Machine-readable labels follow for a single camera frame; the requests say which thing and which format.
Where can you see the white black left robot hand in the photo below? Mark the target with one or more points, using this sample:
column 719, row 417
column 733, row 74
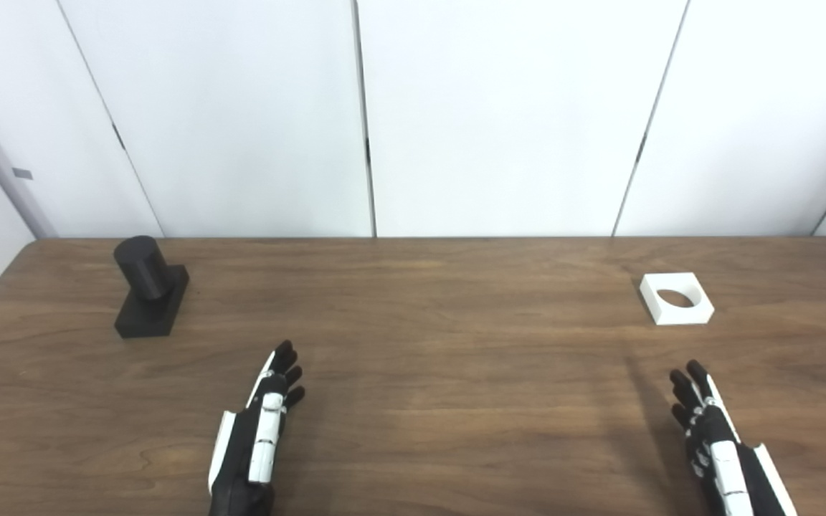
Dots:
column 237, row 459

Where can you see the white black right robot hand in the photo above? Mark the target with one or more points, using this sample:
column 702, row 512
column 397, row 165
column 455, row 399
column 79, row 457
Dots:
column 725, row 459

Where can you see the white square piece with hole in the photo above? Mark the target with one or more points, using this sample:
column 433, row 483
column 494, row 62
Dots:
column 678, row 315

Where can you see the black peg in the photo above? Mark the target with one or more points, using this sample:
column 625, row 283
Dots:
column 144, row 272

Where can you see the small grey wall tag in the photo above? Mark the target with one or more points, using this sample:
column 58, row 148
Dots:
column 23, row 174

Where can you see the grey wall post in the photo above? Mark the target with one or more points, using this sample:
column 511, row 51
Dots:
column 1, row 170

